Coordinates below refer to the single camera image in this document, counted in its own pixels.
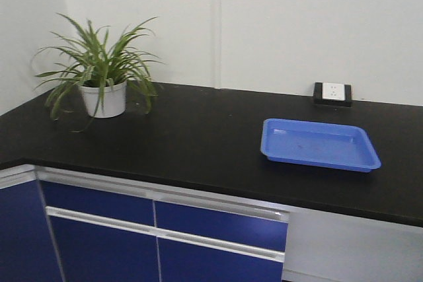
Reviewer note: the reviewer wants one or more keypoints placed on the blue plastic tray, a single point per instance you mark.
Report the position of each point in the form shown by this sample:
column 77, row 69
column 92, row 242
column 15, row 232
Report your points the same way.
column 327, row 145

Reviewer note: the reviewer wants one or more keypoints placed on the blue cabinet with drawers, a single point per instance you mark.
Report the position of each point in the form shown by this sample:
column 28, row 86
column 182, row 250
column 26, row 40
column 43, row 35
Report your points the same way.
column 59, row 225

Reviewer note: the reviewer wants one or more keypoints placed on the white plant pot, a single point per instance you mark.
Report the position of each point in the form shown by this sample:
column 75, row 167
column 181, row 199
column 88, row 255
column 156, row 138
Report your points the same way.
column 111, row 104

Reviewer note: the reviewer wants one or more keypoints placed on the green spider plant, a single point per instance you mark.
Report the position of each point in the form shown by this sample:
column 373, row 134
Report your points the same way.
column 88, row 59

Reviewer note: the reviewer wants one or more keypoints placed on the white socket on black base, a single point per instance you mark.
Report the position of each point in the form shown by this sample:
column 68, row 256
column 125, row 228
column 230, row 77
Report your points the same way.
column 332, row 94

